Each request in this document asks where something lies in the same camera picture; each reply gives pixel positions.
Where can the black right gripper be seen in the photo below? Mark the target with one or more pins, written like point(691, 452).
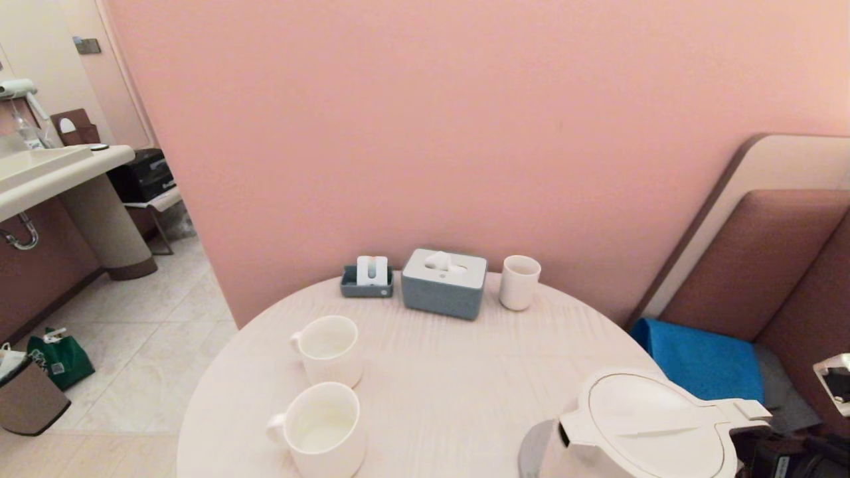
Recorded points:
point(803, 461)

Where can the white electric kettle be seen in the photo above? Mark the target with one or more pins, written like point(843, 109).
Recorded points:
point(637, 425)

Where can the clear water bottle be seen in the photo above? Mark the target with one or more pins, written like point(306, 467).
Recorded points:
point(26, 133)

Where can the grey folded cloth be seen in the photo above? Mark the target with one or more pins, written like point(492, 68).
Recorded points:
point(787, 392)

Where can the blue folded cloth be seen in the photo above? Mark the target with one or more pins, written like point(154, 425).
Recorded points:
point(704, 362)

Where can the grey round kettle base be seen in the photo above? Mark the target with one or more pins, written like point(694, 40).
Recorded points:
point(531, 455)

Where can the beige headboard panel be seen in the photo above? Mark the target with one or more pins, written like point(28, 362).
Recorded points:
point(764, 162)

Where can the blue-grey tissue box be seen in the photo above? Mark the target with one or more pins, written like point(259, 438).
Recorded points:
point(441, 299)

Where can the white tissue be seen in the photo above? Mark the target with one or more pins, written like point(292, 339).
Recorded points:
point(441, 261)

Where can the small blue-grey tray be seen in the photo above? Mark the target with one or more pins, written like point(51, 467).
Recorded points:
point(365, 291)

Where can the white tea sachet pack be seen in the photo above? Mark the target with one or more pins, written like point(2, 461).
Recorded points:
point(372, 271)

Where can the white ribbed mug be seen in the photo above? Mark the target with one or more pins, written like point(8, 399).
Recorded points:
point(329, 352)
point(322, 431)

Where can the clear plastic bag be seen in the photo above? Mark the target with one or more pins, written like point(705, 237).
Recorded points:
point(178, 222)

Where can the small white side table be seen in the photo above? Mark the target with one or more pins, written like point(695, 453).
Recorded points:
point(156, 199)

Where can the black box device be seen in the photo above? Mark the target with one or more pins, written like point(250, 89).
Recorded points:
point(143, 176)

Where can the green shopping bag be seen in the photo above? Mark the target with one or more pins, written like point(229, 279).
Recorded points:
point(63, 362)

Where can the brown waste bin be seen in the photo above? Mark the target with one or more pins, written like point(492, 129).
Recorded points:
point(30, 398)

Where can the brown tissue holder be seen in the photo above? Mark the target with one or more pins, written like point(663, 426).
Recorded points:
point(76, 129)

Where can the chrome drain pipe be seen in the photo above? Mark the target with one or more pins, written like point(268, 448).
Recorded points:
point(25, 239)

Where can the white sink counter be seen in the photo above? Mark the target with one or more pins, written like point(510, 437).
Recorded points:
point(46, 172)

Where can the white hair dryer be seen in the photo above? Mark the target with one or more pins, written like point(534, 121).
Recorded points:
point(16, 87)

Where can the beige sink pedestal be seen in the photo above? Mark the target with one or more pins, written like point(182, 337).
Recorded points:
point(109, 232)

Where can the grey wall plate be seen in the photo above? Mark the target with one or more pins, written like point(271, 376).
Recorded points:
point(86, 45)

